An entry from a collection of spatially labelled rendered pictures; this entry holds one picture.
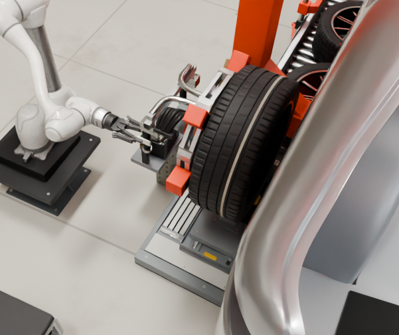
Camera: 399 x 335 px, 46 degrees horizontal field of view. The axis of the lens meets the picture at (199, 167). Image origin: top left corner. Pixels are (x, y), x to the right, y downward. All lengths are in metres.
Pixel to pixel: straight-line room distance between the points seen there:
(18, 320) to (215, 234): 1.03
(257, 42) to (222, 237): 1.01
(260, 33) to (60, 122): 0.97
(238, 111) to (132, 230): 1.25
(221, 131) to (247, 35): 0.65
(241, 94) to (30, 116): 1.19
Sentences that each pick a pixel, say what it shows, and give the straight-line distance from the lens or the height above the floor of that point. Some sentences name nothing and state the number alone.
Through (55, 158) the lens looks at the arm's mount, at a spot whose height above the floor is 0.36.
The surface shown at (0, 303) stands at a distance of 2.35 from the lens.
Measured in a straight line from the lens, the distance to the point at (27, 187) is 2.67.
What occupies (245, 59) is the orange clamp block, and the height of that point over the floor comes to 1.11.
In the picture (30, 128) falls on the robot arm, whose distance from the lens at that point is 2.56.
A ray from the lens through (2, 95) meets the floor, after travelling 3.62.
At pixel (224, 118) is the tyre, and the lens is 1.76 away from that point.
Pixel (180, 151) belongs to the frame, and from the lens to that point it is 1.85.
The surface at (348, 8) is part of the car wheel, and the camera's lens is 3.63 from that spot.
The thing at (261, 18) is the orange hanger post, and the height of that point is 1.17.
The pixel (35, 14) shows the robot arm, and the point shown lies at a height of 1.08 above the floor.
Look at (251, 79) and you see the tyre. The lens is 1.86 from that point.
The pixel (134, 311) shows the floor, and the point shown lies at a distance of 2.58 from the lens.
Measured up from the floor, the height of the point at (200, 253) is 0.17.
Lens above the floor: 2.43
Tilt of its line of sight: 54 degrees down
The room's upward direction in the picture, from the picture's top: 5 degrees clockwise
